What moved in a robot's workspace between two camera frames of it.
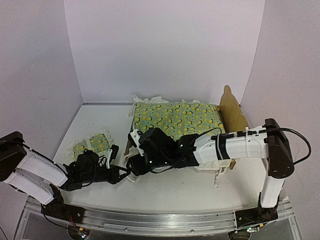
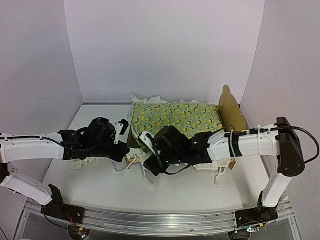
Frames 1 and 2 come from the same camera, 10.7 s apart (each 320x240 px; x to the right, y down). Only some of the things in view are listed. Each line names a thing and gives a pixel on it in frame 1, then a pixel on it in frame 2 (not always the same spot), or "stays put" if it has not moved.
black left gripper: (114, 178) -> (121, 152)
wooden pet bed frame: (232, 115) stays put
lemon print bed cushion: (181, 119) stays put
